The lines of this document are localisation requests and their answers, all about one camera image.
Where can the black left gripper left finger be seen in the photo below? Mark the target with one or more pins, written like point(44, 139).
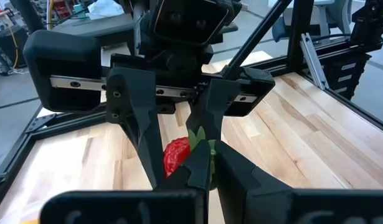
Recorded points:
point(191, 174)

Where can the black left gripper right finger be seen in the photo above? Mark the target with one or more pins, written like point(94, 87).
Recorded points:
point(241, 186)

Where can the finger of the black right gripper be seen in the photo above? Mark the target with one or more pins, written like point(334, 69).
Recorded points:
point(213, 105)
point(132, 99)

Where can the red toy strawberry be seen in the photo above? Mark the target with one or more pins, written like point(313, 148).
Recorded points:
point(175, 154)

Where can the grey desk top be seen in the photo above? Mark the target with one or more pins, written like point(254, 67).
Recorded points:
point(94, 26)

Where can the white crumpled paper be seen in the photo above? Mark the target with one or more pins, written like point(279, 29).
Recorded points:
point(104, 9)

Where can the grey office chair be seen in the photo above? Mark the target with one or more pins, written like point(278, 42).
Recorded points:
point(280, 29)

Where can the silver aluminium extrusion bar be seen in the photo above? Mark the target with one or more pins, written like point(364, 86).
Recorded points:
point(314, 62)

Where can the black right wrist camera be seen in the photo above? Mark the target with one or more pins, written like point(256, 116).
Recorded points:
point(191, 25)

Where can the black aluminium table frame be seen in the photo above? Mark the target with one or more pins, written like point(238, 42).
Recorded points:
point(298, 37)

